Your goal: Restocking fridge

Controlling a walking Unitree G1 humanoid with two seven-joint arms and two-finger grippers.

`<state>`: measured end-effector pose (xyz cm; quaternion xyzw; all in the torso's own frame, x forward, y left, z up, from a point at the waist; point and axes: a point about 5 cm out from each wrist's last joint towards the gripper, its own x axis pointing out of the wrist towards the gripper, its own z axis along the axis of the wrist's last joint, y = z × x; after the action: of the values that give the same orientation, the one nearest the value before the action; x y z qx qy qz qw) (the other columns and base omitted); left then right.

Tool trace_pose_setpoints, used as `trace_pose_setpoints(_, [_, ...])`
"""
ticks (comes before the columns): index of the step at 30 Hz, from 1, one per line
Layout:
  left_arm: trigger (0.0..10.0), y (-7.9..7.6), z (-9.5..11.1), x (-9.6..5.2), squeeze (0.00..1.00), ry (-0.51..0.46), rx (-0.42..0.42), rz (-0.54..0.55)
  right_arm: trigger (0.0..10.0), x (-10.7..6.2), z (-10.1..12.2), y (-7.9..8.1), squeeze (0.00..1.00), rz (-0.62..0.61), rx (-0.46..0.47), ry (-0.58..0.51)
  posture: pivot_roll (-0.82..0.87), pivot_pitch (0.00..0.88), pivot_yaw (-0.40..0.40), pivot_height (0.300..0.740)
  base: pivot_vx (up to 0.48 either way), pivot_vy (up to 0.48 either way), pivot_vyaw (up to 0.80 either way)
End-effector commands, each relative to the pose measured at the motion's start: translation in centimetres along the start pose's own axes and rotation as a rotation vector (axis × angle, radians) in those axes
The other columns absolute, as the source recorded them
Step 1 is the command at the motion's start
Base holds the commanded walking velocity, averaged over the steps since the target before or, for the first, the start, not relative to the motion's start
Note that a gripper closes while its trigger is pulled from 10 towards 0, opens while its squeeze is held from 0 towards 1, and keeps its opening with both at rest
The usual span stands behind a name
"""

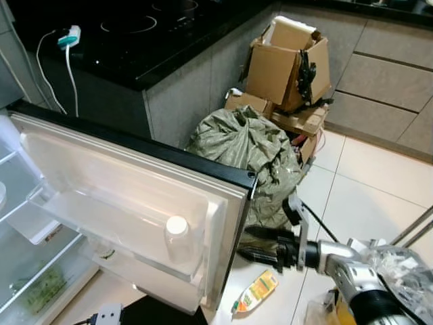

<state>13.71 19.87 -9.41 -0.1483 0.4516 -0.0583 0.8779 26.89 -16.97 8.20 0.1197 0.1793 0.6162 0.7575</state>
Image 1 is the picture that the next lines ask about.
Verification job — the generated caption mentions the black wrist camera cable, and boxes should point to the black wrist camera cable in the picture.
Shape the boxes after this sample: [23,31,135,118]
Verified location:
[301,202,340,244]

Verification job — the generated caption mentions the translucent bottle white cap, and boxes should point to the translucent bottle white cap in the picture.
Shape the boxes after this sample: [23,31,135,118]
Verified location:
[164,215,191,266]

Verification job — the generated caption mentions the juice carton with green cap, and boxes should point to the juice carton with green cap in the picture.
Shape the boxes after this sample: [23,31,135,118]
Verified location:
[231,269,279,316]

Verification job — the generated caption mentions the flat cardboard box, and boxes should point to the flat cardboard box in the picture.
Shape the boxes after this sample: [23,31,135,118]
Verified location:
[271,102,330,163]

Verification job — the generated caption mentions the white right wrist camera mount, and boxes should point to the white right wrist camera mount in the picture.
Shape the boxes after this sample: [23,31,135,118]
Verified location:
[284,193,313,273]

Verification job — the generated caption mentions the clear plastic bag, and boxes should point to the clear plastic bag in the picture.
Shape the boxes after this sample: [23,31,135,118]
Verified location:
[365,245,433,319]

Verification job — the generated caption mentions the green leafy vegetables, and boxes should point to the green leafy vegetables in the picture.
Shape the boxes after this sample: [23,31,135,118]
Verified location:
[24,267,68,316]

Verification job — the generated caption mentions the small cardboard box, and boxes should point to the small cardboard box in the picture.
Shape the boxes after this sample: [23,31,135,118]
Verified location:
[223,88,275,119]

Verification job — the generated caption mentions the yellow container teal rim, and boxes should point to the yellow container teal rim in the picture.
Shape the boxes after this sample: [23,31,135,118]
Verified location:
[332,301,356,325]

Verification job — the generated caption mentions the grey fridge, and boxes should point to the grey fridge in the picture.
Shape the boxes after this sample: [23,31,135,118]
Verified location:
[0,112,102,325]

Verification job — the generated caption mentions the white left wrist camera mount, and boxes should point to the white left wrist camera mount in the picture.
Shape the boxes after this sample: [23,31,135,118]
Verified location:
[95,303,122,325]

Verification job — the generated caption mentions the kitchen cabinet black countertop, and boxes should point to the kitchen cabinet black countertop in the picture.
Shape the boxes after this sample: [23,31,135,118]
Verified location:
[0,0,433,163]

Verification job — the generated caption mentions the white power adapter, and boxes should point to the white power adapter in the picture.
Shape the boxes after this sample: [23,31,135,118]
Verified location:
[58,25,82,49]

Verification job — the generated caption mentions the white cable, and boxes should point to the white cable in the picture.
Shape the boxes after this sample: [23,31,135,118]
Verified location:
[34,30,81,117]

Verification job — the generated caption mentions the silver metal rail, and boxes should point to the silver metal rail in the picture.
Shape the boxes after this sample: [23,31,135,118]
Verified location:
[391,207,433,248]

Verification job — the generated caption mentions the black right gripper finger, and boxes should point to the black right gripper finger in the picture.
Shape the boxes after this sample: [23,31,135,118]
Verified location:
[237,247,283,266]
[245,225,292,242]

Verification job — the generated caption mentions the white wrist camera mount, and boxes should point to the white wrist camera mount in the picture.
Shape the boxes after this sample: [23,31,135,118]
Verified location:
[284,193,313,273]
[95,303,122,325]

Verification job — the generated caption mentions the olive green sack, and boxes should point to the olive green sack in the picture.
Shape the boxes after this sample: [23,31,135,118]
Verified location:
[186,105,305,231]

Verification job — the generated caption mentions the black floor mat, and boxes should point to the black floor mat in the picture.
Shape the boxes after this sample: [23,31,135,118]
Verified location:
[122,295,204,325]

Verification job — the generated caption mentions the black strap bundle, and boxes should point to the black strap bundle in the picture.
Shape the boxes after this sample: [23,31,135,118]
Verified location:
[298,49,319,106]

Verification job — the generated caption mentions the glass fridge shelf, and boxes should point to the glass fridge shelf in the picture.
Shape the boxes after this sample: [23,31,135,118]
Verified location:
[0,227,89,319]

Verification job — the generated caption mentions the white fridge door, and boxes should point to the white fridge door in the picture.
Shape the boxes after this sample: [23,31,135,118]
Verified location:
[7,100,259,319]

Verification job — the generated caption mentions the white plastic fridge tray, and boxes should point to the white plastic fridge tray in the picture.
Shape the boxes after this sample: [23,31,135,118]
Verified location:
[8,202,62,244]

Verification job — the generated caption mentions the large cardboard box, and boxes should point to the large cardboard box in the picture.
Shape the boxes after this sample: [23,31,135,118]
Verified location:
[240,15,332,112]

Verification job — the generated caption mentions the black induction cooktop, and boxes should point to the black induction cooktop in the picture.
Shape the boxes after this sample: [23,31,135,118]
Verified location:
[81,0,234,51]

